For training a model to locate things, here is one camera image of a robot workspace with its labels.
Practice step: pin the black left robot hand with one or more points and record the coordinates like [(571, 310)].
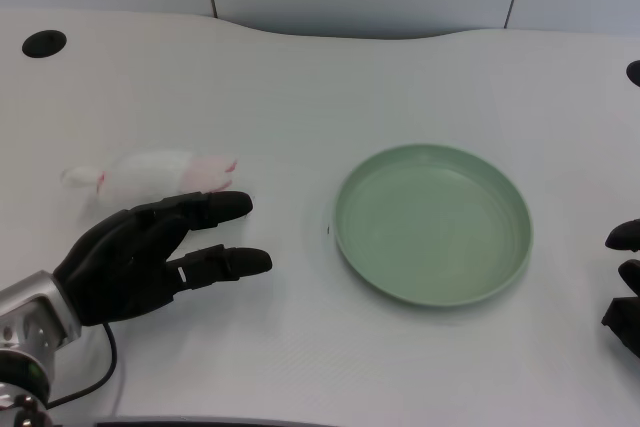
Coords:
[(122, 257)]

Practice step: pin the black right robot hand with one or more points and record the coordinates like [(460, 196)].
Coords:
[(626, 292)]

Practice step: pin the white rabbit doll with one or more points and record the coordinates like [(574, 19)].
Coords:
[(150, 174)]

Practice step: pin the green round plate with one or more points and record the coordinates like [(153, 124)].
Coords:
[(432, 227)]

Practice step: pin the black round table grommet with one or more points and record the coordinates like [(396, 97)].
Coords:
[(634, 74), (44, 43)]

